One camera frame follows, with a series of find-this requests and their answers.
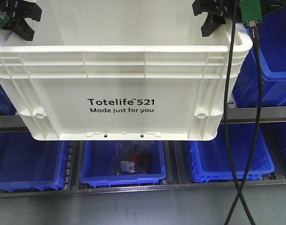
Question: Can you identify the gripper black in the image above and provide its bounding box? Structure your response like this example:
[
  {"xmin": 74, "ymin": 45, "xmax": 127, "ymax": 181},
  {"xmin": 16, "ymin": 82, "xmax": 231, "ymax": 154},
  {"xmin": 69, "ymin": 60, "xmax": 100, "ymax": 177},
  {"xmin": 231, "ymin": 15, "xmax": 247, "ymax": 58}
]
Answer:
[{"xmin": 191, "ymin": 0, "xmax": 286, "ymax": 38}]

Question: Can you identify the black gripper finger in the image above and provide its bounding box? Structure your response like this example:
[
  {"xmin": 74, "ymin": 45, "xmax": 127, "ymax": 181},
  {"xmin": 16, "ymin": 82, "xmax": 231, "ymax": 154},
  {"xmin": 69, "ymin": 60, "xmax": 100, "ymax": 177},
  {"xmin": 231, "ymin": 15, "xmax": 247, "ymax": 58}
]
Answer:
[
  {"xmin": 9, "ymin": 0, "xmax": 42, "ymax": 22},
  {"xmin": 2, "ymin": 19, "xmax": 35, "ymax": 41}
]

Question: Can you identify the white plastic Totelife crate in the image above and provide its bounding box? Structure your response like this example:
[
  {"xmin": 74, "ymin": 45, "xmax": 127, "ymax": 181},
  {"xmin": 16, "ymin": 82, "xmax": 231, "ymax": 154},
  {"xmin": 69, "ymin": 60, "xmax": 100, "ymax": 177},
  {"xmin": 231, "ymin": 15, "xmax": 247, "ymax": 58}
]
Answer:
[{"xmin": 0, "ymin": 0, "xmax": 253, "ymax": 142}]

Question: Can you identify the right green circuit board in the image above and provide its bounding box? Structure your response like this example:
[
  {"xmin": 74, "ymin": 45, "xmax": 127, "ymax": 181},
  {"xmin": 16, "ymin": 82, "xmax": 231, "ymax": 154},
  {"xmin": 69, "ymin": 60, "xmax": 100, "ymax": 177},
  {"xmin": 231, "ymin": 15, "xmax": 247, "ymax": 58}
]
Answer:
[{"xmin": 239, "ymin": 0, "xmax": 262, "ymax": 27}]

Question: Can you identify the blue plastic bin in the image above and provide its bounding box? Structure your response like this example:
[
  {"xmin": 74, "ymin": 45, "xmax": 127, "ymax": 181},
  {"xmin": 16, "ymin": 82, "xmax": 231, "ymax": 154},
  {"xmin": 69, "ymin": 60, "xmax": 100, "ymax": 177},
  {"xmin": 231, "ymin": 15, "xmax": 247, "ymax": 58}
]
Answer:
[{"xmin": 233, "ymin": 8, "xmax": 286, "ymax": 108}]

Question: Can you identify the upper left blue bin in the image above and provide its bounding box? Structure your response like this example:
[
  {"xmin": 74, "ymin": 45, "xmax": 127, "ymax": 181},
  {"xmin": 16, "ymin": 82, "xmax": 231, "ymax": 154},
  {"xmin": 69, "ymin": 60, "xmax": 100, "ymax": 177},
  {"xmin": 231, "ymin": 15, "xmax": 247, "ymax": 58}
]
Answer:
[{"xmin": 0, "ymin": 84, "xmax": 16, "ymax": 116}]

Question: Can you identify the lower roller track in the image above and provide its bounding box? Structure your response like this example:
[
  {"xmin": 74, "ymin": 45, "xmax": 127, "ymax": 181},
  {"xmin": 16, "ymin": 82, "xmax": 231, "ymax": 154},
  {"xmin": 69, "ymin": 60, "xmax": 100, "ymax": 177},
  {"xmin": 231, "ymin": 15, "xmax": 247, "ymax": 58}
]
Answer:
[{"xmin": 63, "ymin": 141, "xmax": 74, "ymax": 190}]

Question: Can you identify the lower left blue bin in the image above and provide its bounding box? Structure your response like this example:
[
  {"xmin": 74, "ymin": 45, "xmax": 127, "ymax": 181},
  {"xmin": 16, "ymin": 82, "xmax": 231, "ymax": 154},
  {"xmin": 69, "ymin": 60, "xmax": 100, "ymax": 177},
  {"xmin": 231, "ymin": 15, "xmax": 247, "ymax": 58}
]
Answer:
[{"xmin": 0, "ymin": 132, "xmax": 69, "ymax": 192}]

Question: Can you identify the lower right blue bin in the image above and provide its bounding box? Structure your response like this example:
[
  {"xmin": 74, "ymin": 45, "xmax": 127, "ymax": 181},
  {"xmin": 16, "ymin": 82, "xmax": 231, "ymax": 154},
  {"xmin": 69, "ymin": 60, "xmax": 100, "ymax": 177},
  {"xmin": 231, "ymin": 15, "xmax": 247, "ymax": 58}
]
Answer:
[{"xmin": 186, "ymin": 123, "xmax": 274, "ymax": 183}]

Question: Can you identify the lower middle blue bin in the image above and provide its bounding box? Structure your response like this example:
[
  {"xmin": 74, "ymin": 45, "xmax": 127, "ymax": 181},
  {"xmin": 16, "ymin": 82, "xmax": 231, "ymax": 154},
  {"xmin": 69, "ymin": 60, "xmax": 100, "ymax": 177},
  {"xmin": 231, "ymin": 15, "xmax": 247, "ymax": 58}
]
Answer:
[{"xmin": 80, "ymin": 141, "xmax": 166, "ymax": 188}]

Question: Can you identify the steel shelf table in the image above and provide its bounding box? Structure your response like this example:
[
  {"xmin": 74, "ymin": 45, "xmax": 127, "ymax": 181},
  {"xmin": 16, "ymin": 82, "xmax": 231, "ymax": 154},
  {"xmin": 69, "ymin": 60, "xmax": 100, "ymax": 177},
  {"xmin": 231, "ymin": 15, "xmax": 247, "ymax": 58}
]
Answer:
[{"xmin": 0, "ymin": 106, "xmax": 286, "ymax": 198}]

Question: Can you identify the plastic bag of parts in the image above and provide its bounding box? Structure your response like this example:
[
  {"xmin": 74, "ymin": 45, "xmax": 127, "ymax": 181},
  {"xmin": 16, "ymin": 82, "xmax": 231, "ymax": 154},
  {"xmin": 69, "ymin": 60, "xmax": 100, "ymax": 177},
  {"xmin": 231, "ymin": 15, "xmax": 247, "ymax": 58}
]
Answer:
[{"xmin": 110, "ymin": 141, "xmax": 155, "ymax": 175}]

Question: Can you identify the black cable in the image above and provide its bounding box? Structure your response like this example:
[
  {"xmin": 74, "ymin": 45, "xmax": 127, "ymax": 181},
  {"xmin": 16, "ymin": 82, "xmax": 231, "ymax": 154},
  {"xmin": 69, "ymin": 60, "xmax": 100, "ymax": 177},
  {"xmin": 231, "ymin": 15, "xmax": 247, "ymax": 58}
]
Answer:
[
  {"xmin": 223, "ymin": 0, "xmax": 257, "ymax": 225},
  {"xmin": 223, "ymin": 24, "xmax": 263, "ymax": 225}
]

